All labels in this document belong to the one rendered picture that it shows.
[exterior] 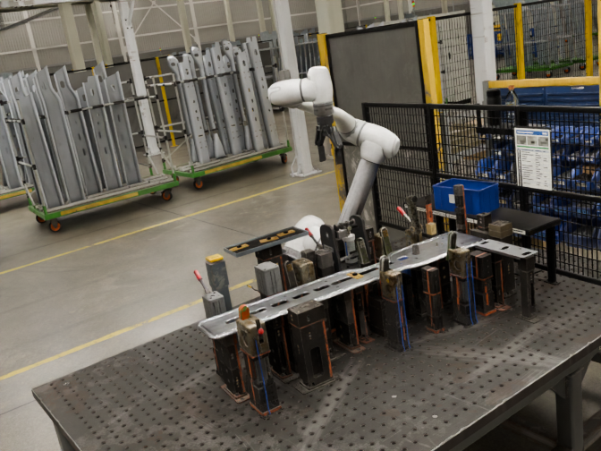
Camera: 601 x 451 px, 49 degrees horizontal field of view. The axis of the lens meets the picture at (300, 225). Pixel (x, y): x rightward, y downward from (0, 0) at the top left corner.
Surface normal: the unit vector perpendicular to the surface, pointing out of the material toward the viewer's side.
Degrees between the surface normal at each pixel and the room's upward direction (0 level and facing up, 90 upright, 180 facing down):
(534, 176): 90
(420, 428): 0
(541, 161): 90
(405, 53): 90
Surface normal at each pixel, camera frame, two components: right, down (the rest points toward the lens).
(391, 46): -0.80, 0.25
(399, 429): -0.14, -0.95
